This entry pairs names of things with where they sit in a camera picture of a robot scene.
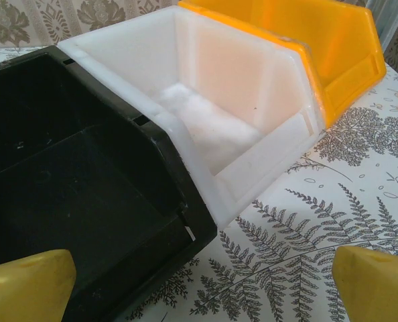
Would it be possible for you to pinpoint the black plastic storage bin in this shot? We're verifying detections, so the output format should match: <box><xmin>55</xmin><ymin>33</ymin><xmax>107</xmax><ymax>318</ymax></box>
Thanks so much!
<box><xmin>0</xmin><ymin>45</ymin><xmax>218</xmax><ymax>322</ymax></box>

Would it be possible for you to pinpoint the yellow plastic storage bin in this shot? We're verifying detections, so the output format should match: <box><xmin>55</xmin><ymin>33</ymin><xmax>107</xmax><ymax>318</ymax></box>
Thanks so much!
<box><xmin>178</xmin><ymin>0</ymin><xmax>387</xmax><ymax>129</ymax></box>

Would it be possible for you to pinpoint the fern and flower print tablecloth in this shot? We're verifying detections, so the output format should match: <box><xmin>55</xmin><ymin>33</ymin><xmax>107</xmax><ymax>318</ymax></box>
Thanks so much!
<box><xmin>0</xmin><ymin>46</ymin><xmax>398</xmax><ymax>322</ymax></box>

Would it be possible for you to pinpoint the white plastic storage bin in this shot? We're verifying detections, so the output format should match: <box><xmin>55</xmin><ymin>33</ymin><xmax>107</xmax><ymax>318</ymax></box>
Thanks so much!
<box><xmin>57</xmin><ymin>5</ymin><xmax>320</xmax><ymax>231</ymax></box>

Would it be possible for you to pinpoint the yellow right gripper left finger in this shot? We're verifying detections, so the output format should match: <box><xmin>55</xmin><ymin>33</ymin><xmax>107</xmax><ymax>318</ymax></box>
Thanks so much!
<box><xmin>0</xmin><ymin>248</ymin><xmax>76</xmax><ymax>322</ymax></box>

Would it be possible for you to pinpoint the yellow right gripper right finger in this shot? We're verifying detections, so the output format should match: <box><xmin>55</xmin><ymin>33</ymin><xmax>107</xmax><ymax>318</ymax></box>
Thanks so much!
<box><xmin>331</xmin><ymin>246</ymin><xmax>398</xmax><ymax>322</ymax></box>

